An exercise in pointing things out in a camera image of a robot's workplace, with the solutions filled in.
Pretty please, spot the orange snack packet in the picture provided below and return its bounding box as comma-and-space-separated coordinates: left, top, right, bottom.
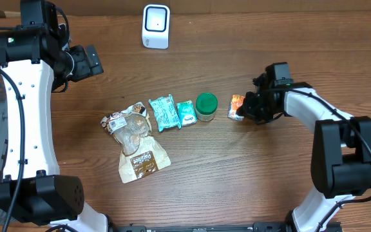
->
228, 94, 245, 121

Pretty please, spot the green lid jar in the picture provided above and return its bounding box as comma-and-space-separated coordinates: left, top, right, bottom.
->
195, 92, 218, 122

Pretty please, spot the teal tissue pack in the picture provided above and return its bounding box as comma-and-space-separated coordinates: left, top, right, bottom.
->
176, 100, 197, 127

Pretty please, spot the light green snack bag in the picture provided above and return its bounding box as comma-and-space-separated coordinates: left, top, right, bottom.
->
149, 94, 182, 132

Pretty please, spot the brown pancake snack bag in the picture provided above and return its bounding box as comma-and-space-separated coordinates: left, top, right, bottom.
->
100, 102, 171, 184

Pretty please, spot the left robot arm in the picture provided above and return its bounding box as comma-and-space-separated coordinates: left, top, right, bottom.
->
0, 0, 112, 231

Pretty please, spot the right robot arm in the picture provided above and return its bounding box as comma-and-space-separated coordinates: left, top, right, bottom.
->
236, 63, 371, 232

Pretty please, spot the white barcode scanner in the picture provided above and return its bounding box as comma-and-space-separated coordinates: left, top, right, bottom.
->
142, 4, 171, 50

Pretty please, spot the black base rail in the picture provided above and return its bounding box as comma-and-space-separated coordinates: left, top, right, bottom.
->
114, 220, 344, 232

